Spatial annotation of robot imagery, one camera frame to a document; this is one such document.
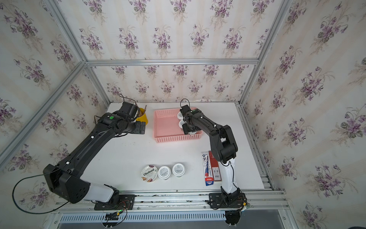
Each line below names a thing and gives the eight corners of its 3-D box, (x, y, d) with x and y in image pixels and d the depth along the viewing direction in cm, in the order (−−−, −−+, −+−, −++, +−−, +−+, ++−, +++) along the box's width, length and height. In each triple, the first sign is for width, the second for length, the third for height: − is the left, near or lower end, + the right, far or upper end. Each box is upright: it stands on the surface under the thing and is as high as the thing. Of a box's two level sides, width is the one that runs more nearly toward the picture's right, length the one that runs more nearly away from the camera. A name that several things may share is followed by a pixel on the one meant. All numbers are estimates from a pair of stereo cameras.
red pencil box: (213, 181, 83) (214, 180, 81) (208, 152, 94) (209, 151, 92) (221, 181, 83) (222, 179, 81) (215, 152, 94) (215, 150, 93)
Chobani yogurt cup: (142, 184, 81) (139, 181, 77) (144, 168, 87) (142, 164, 82) (157, 184, 81) (155, 181, 77) (159, 168, 87) (157, 164, 82)
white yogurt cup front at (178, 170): (172, 178, 83) (171, 174, 77) (173, 167, 87) (172, 163, 81) (184, 178, 83) (185, 174, 77) (184, 167, 87) (185, 163, 81)
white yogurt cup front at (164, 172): (158, 181, 81) (157, 177, 76) (159, 170, 85) (158, 166, 80) (170, 181, 81) (169, 177, 76) (171, 170, 85) (170, 166, 80)
